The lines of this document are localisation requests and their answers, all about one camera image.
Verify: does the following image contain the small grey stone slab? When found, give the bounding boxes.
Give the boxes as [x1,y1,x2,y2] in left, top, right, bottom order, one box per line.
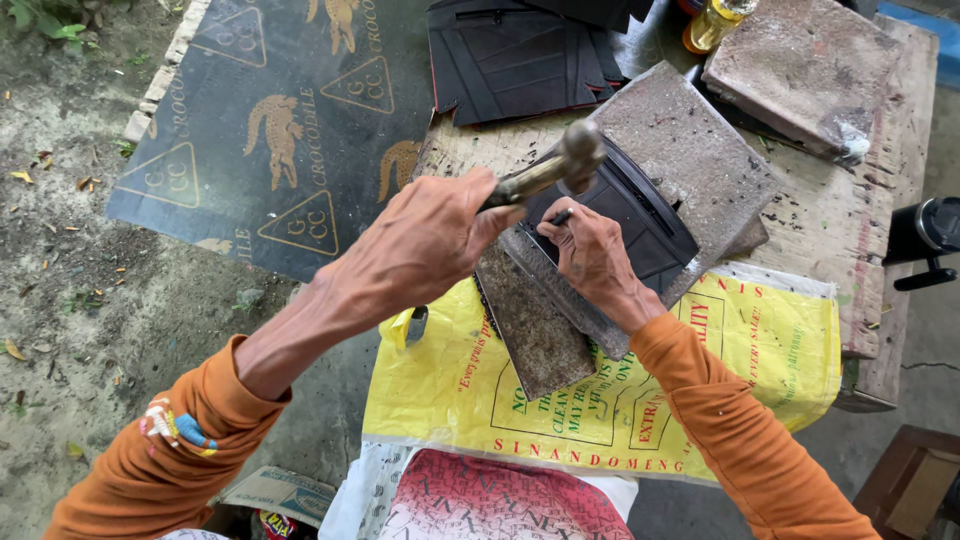
[701,0,906,168]

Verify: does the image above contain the black leather wallet piece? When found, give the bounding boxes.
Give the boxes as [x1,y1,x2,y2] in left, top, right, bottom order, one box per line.
[519,135,701,298]

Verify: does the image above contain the yellow woven sack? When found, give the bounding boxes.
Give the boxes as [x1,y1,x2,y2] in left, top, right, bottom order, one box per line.
[362,260,843,486]

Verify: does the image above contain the blue tarp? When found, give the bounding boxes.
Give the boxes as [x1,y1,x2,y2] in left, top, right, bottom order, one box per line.
[876,0,960,70]

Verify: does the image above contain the black cylindrical device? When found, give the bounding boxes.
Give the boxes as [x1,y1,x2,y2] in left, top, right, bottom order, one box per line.
[882,196,960,293]

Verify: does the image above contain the person's left hand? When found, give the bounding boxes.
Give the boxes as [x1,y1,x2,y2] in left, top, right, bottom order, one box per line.
[318,166,528,333]

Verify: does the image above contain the bottle of yellow liquid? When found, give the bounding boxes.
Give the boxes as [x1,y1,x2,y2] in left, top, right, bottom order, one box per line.
[681,0,760,56]

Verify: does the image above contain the row of edging bricks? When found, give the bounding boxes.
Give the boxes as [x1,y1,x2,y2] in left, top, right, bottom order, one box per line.
[123,0,213,144]

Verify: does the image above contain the rusty metal plate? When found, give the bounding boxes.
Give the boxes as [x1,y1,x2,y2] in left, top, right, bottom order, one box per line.
[473,240,600,403]

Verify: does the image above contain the person's right hand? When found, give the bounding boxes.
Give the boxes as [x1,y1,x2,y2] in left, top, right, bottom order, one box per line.
[536,196,669,336]

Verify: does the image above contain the large grey stone slab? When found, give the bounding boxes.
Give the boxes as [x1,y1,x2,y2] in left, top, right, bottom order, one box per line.
[498,61,783,362]

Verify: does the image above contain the stack of black leather pieces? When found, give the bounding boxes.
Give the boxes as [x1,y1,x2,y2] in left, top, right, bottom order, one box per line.
[425,0,655,128]

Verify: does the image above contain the green plant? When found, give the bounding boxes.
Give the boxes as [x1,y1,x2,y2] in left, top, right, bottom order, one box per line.
[0,0,102,55]

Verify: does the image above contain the black sheet with gold print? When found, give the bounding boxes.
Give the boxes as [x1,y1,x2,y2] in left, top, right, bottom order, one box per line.
[105,0,453,284]

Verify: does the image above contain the red white printed cloth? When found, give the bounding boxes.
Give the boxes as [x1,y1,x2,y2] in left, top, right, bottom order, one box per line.
[318,441,640,540]

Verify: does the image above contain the colourful snack packet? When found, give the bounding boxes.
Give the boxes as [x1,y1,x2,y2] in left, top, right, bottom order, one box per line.
[257,509,300,540]

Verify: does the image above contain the cardboard box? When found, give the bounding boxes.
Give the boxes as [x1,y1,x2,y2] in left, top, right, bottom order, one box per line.
[209,465,339,531]

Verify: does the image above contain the wooden handled hammer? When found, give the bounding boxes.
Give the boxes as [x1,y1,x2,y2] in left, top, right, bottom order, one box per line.
[478,120,607,215]

